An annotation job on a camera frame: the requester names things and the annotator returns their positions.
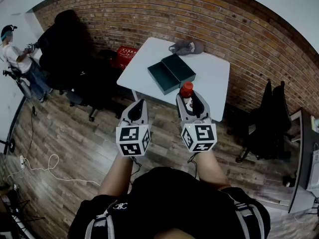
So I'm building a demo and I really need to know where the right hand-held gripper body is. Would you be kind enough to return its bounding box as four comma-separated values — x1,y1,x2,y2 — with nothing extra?
179,116,218,153

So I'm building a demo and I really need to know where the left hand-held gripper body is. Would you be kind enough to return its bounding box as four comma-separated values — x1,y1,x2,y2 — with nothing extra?
116,118,152,157

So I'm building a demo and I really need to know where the red-capped bottle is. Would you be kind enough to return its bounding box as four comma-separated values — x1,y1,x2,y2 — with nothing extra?
179,81,195,109

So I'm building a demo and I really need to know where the dark green box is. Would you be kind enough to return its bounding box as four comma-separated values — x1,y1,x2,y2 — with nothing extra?
147,53,197,96

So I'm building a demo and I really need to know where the person's left forearm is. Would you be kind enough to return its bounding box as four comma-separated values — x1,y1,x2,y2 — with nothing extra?
98,150,134,198

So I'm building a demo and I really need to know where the person's right forearm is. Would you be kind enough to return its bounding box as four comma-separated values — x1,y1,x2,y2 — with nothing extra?
194,149,231,192

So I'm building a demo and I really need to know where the red plastic crate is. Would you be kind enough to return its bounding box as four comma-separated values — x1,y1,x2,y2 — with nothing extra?
110,45,139,71

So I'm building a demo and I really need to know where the black mesh office chair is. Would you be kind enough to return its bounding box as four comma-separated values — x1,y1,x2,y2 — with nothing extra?
69,49,127,122

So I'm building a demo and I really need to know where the black chair with hung jacket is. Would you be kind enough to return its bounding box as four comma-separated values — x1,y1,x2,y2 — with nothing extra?
235,80,293,163

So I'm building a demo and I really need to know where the grey baseball cap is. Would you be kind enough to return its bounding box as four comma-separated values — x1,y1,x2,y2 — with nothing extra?
168,40,205,57

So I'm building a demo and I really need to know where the person's black shirt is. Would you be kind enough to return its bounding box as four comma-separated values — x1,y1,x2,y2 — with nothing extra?
67,166,272,239

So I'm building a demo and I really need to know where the large black office chair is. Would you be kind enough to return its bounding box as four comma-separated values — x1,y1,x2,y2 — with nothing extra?
37,9,97,92

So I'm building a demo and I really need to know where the dark grey desk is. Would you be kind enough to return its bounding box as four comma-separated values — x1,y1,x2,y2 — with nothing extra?
288,107,319,214

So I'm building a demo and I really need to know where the black tripod stand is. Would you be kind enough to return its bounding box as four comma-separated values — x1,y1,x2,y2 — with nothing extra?
0,183,46,239

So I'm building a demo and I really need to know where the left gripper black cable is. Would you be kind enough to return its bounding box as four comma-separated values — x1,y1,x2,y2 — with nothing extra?
129,155,143,187

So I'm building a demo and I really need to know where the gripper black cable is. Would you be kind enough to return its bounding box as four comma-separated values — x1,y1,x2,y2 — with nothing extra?
187,152,199,179
129,155,143,187

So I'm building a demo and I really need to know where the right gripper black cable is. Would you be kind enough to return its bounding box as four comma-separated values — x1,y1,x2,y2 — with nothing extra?
187,152,199,179

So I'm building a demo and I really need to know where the white floor cable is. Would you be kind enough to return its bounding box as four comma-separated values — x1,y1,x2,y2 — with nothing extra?
6,154,101,187

